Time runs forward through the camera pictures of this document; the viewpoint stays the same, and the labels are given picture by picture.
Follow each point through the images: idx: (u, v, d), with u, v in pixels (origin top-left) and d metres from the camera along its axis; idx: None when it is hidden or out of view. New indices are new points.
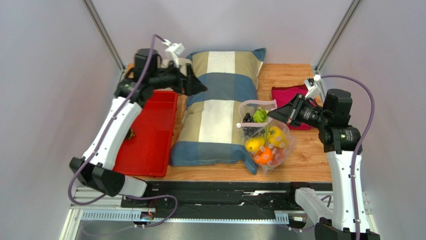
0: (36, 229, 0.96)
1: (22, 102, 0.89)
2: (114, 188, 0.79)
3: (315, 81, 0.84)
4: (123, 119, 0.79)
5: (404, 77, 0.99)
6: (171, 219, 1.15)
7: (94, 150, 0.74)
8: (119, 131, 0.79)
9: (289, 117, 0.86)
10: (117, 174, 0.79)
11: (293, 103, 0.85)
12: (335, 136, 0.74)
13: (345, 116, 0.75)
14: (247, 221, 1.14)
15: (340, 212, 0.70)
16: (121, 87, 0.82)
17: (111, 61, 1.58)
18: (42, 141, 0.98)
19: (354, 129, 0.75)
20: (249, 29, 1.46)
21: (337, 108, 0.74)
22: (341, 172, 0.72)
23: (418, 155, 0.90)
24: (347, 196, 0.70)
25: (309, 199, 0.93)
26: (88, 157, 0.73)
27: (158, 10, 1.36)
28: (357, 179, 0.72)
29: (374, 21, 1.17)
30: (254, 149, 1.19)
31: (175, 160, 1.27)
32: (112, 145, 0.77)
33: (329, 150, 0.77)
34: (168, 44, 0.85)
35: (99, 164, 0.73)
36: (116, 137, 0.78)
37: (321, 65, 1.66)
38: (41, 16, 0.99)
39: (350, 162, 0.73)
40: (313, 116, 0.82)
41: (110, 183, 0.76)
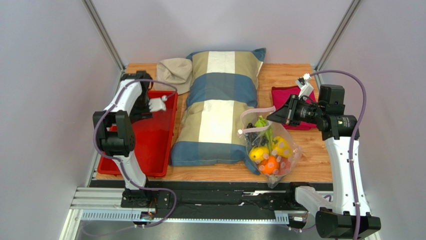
0: (36, 229, 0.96)
1: (21, 102, 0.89)
2: (130, 141, 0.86)
3: (305, 80, 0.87)
4: (132, 89, 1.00)
5: (403, 77, 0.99)
6: (169, 219, 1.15)
7: (114, 104, 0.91)
8: (130, 96, 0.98)
9: (287, 118, 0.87)
10: (132, 129, 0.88)
11: (288, 104, 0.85)
12: (333, 123, 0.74)
13: (340, 105, 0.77)
14: (247, 221, 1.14)
15: (340, 197, 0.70)
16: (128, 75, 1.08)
17: (111, 62, 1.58)
18: (41, 142, 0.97)
19: (351, 116, 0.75)
20: (249, 29, 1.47)
21: (331, 97, 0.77)
22: (339, 157, 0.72)
23: (418, 155, 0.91)
24: (346, 181, 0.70)
25: (309, 194, 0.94)
26: (109, 107, 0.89)
27: (158, 10, 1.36)
28: (355, 163, 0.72)
29: (374, 21, 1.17)
30: (258, 157, 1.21)
31: (175, 160, 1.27)
32: (126, 103, 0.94)
33: (327, 137, 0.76)
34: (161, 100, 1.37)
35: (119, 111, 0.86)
36: (129, 99, 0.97)
37: (321, 65, 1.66)
38: (41, 17, 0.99)
39: (348, 147, 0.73)
40: (310, 113, 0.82)
41: (129, 132, 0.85)
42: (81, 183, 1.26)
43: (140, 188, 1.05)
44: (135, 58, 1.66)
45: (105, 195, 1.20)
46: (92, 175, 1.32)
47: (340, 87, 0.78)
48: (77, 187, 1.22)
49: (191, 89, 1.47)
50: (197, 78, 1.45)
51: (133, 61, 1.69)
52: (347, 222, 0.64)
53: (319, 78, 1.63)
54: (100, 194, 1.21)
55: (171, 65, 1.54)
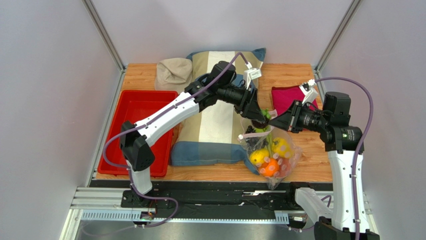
0: (36, 229, 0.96)
1: (21, 102, 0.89)
2: (142, 164, 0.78)
3: (310, 86, 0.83)
4: (181, 111, 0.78)
5: (403, 77, 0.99)
6: (172, 219, 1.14)
7: (146, 123, 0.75)
8: (174, 119, 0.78)
9: (289, 125, 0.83)
10: (152, 154, 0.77)
11: (291, 110, 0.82)
12: (336, 136, 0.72)
13: (345, 115, 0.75)
14: (247, 221, 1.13)
15: (340, 212, 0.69)
16: (192, 89, 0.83)
17: (111, 62, 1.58)
18: (40, 141, 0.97)
19: (356, 128, 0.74)
20: (249, 29, 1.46)
21: (336, 107, 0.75)
22: (342, 172, 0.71)
23: (417, 155, 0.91)
24: (347, 196, 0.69)
25: (309, 199, 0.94)
26: (139, 125, 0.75)
27: (158, 10, 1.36)
28: (358, 179, 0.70)
29: (374, 21, 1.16)
30: (259, 161, 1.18)
31: (175, 160, 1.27)
32: (162, 127, 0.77)
33: (330, 150, 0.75)
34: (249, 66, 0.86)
35: (143, 137, 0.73)
36: (171, 121, 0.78)
37: (321, 65, 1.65)
38: (41, 17, 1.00)
39: (351, 162, 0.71)
40: (313, 121, 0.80)
41: (142, 158, 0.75)
42: (81, 183, 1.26)
43: (139, 194, 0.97)
44: (135, 58, 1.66)
45: (105, 195, 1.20)
46: (92, 175, 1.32)
47: (346, 96, 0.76)
48: (77, 187, 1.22)
49: None
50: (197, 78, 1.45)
51: (133, 61, 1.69)
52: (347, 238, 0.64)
53: (322, 88, 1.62)
54: (100, 194, 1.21)
55: (171, 65, 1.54)
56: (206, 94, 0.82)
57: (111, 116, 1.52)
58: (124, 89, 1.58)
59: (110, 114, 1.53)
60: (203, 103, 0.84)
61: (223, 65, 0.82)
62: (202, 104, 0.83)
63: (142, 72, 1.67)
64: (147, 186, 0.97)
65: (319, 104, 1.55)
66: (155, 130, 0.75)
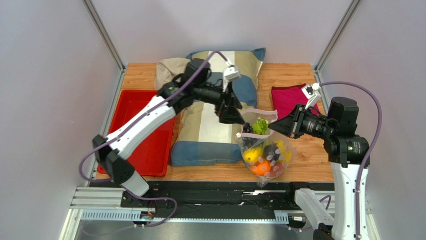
0: (36, 229, 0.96)
1: (22, 102, 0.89)
2: (122, 176, 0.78)
3: (314, 90, 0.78)
4: (154, 118, 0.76)
5: (403, 77, 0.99)
6: (171, 219, 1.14)
7: (118, 136, 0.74)
8: (148, 127, 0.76)
9: (292, 131, 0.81)
10: (129, 165, 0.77)
11: (294, 115, 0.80)
12: (342, 150, 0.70)
13: (352, 125, 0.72)
14: (247, 221, 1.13)
15: (342, 227, 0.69)
16: (165, 91, 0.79)
17: (111, 62, 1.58)
18: (41, 141, 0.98)
19: (362, 140, 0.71)
20: (249, 29, 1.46)
21: (343, 117, 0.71)
22: (345, 187, 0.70)
23: (417, 155, 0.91)
24: (349, 212, 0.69)
25: (309, 203, 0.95)
26: (110, 139, 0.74)
27: (158, 10, 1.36)
28: (362, 194, 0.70)
29: (374, 21, 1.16)
30: (252, 160, 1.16)
31: (175, 160, 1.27)
32: (135, 138, 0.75)
33: (334, 162, 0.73)
34: (229, 64, 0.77)
35: (115, 151, 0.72)
36: (144, 131, 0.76)
37: (321, 65, 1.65)
38: (41, 17, 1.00)
39: (355, 176, 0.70)
40: (318, 128, 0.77)
41: (119, 171, 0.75)
42: (81, 183, 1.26)
43: (137, 197, 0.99)
44: (135, 58, 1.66)
45: (105, 195, 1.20)
46: (92, 175, 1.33)
47: (355, 105, 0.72)
48: (77, 187, 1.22)
49: None
50: None
51: (133, 61, 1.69)
52: None
53: (324, 90, 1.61)
54: (100, 194, 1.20)
55: (171, 65, 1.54)
56: (182, 96, 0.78)
57: (111, 116, 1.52)
58: (124, 89, 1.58)
59: (110, 114, 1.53)
60: (179, 105, 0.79)
61: (198, 63, 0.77)
62: (177, 106, 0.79)
63: (142, 72, 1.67)
64: (142, 188, 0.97)
65: (321, 106, 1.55)
66: (128, 141, 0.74)
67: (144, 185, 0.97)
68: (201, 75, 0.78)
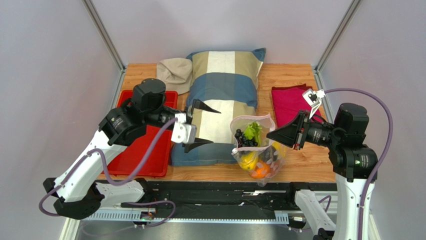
0: (36, 229, 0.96)
1: (22, 101, 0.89)
2: (83, 214, 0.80)
3: (318, 98, 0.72)
4: (93, 161, 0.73)
5: (403, 77, 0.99)
6: (171, 219, 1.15)
7: (63, 182, 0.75)
8: (90, 169, 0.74)
9: (297, 143, 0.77)
10: (84, 204, 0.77)
11: (298, 126, 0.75)
12: (348, 163, 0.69)
13: (360, 135, 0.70)
14: (247, 221, 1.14)
15: (343, 238, 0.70)
16: (108, 120, 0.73)
17: (111, 62, 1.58)
18: (41, 141, 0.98)
19: (370, 152, 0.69)
20: (249, 29, 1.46)
21: (352, 127, 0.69)
22: (349, 200, 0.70)
23: (416, 155, 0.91)
24: (352, 225, 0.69)
25: (309, 205, 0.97)
26: (57, 186, 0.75)
27: (158, 10, 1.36)
28: (366, 209, 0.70)
29: (374, 21, 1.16)
30: (252, 168, 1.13)
31: (175, 160, 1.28)
32: (79, 182, 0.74)
33: (339, 174, 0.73)
34: (180, 124, 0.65)
35: (61, 199, 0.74)
36: (86, 174, 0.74)
37: (321, 65, 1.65)
38: (41, 17, 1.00)
39: (360, 190, 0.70)
40: (324, 138, 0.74)
41: (74, 212, 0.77)
42: None
43: (132, 203, 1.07)
44: (135, 58, 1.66)
45: None
46: None
47: (365, 114, 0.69)
48: None
49: (191, 89, 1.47)
50: (197, 78, 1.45)
51: (133, 61, 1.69)
52: None
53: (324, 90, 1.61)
54: None
55: (172, 65, 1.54)
56: (127, 125, 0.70)
57: None
58: (124, 89, 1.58)
59: None
60: (124, 136, 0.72)
61: (147, 87, 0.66)
62: (121, 138, 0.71)
63: (143, 72, 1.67)
64: (136, 194, 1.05)
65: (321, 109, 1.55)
66: (71, 187, 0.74)
67: (136, 190, 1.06)
68: (148, 103, 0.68)
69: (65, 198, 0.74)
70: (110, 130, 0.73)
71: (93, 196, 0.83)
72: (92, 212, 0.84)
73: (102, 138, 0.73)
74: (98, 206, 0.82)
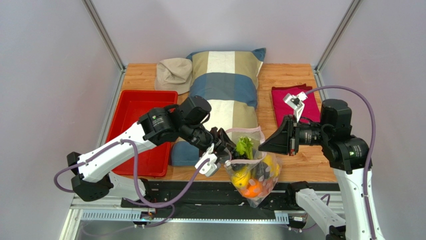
0: (36, 228, 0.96)
1: (22, 101, 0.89)
2: (93, 196, 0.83)
3: (300, 100, 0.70)
4: (123, 150, 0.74)
5: (403, 77, 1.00)
6: (171, 219, 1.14)
7: (86, 160, 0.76)
8: (115, 156, 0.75)
9: (292, 149, 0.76)
10: (97, 188, 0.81)
11: (288, 131, 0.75)
12: (344, 155, 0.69)
13: (347, 127, 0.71)
14: (247, 221, 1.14)
15: (356, 232, 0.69)
16: (149, 117, 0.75)
17: (111, 62, 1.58)
18: (41, 141, 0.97)
19: (361, 142, 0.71)
20: (249, 29, 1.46)
21: (338, 121, 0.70)
22: (353, 192, 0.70)
23: (416, 155, 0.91)
24: (362, 216, 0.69)
25: (312, 204, 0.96)
26: (80, 163, 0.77)
27: (158, 10, 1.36)
28: (370, 198, 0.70)
29: (374, 21, 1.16)
30: (243, 185, 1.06)
31: (175, 160, 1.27)
32: (102, 165, 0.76)
33: (337, 169, 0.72)
34: (212, 160, 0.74)
35: (80, 175, 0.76)
36: (111, 160, 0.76)
37: (320, 65, 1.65)
38: (41, 17, 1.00)
39: (361, 180, 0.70)
40: (315, 137, 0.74)
41: (87, 193, 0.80)
42: None
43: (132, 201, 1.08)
44: (135, 58, 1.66)
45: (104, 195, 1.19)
46: None
47: (346, 106, 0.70)
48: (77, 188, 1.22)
49: (191, 89, 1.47)
50: (197, 78, 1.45)
51: (133, 61, 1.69)
52: None
53: None
54: None
55: (171, 65, 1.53)
56: (164, 128, 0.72)
57: (111, 116, 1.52)
58: (124, 89, 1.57)
59: (110, 113, 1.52)
60: (158, 136, 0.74)
61: (198, 102, 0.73)
62: (156, 137, 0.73)
63: (142, 72, 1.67)
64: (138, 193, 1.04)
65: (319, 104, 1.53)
66: (93, 169, 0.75)
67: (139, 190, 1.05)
68: (193, 114, 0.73)
69: (85, 177, 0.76)
70: (147, 126, 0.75)
71: (105, 182, 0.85)
72: (100, 197, 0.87)
73: (139, 131, 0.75)
74: (106, 193, 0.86)
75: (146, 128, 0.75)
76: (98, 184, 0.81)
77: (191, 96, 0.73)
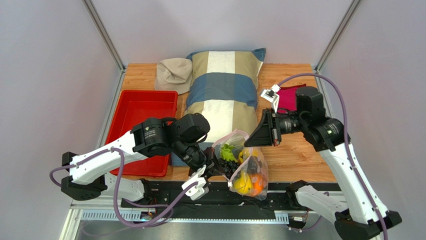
0: (36, 229, 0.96)
1: (22, 101, 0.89)
2: (83, 197, 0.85)
3: (274, 92, 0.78)
4: (112, 158, 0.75)
5: (403, 77, 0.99)
6: (171, 219, 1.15)
7: (77, 164, 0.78)
8: (104, 164, 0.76)
9: (275, 139, 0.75)
10: (86, 190, 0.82)
11: (269, 123, 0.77)
12: (323, 135, 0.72)
13: (322, 110, 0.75)
14: (247, 220, 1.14)
15: (358, 206, 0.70)
16: (142, 127, 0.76)
17: (111, 62, 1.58)
18: (41, 141, 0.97)
19: (336, 121, 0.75)
20: (249, 29, 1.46)
21: (313, 106, 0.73)
22: (342, 167, 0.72)
23: (417, 155, 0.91)
24: (357, 188, 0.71)
25: (314, 198, 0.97)
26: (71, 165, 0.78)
27: (158, 10, 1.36)
28: (358, 168, 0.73)
29: (374, 21, 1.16)
30: (250, 186, 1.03)
31: (175, 160, 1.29)
32: (91, 171, 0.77)
33: (322, 150, 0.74)
34: (200, 184, 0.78)
35: (70, 177, 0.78)
36: (100, 167, 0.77)
37: (321, 65, 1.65)
38: (41, 17, 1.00)
39: (345, 154, 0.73)
40: (295, 124, 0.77)
41: (76, 194, 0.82)
42: None
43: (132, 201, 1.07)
44: (135, 58, 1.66)
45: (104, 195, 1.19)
46: None
47: (317, 91, 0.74)
48: None
49: (191, 89, 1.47)
50: (197, 78, 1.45)
51: (133, 61, 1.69)
52: (376, 231, 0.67)
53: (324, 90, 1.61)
54: None
55: (171, 65, 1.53)
56: (156, 141, 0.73)
57: (111, 116, 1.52)
58: (124, 89, 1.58)
59: (110, 114, 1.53)
60: (148, 149, 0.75)
61: (196, 121, 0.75)
62: (146, 149, 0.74)
63: (142, 72, 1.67)
64: (135, 195, 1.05)
65: None
66: (82, 173, 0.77)
67: (137, 192, 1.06)
68: (189, 132, 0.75)
69: (74, 180, 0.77)
70: (140, 137, 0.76)
71: (97, 184, 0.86)
72: (91, 197, 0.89)
73: (130, 141, 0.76)
74: (97, 195, 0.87)
75: (139, 138, 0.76)
76: (89, 186, 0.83)
77: (190, 114, 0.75)
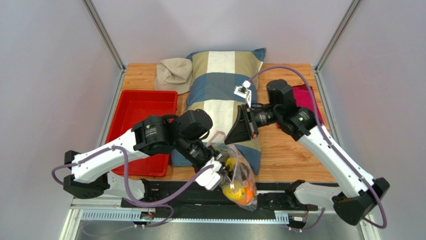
0: (36, 229, 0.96)
1: (22, 101, 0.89)
2: (85, 195, 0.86)
3: (246, 88, 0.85)
4: (113, 157, 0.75)
5: (403, 77, 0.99)
6: (171, 219, 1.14)
7: (79, 162, 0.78)
8: (106, 162, 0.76)
9: (252, 132, 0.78)
10: (88, 189, 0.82)
11: (245, 118, 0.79)
12: (296, 123, 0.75)
13: (292, 100, 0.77)
14: (247, 221, 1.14)
15: (346, 180, 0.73)
16: (143, 125, 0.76)
17: (111, 62, 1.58)
18: (40, 141, 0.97)
19: (305, 108, 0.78)
20: (249, 29, 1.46)
21: (284, 98, 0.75)
22: (321, 148, 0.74)
23: (417, 155, 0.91)
24: (340, 164, 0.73)
25: (311, 191, 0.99)
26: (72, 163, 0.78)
27: (158, 10, 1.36)
28: (336, 144, 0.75)
29: (374, 21, 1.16)
30: (243, 191, 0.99)
31: (175, 160, 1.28)
32: (93, 169, 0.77)
33: (299, 138, 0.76)
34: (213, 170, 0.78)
35: (72, 176, 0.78)
36: (102, 165, 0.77)
37: (321, 65, 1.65)
38: (41, 17, 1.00)
39: (321, 135, 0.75)
40: (269, 116, 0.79)
41: (78, 193, 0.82)
42: None
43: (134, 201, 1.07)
44: (135, 58, 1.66)
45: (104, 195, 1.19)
46: None
47: (286, 83, 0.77)
48: None
49: (191, 89, 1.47)
50: (197, 78, 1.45)
51: (133, 61, 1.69)
52: (369, 201, 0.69)
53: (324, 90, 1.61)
54: None
55: (171, 65, 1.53)
56: (157, 139, 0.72)
57: (111, 116, 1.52)
58: (124, 89, 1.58)
59: (110, 114, 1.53)
60: (149, 147, 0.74)
61: (198, 118, 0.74)
62: (147, 147, 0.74)
63: (142, 72, 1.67)
64: (137, 194, 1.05)
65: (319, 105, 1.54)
66: (84, 171, 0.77)
67: (138, 191, 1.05)
68: (190, 129, 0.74)
69: (76, 178, 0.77)
70: (141, 135, 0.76)
71: (100, 183, 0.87)
72: (93, 196, 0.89)
73: (131, 139, 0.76)
74: (100, 193, 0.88)
75: (140, 136, 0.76)
76: (91, 185, 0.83)
77: (191, 111, 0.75)
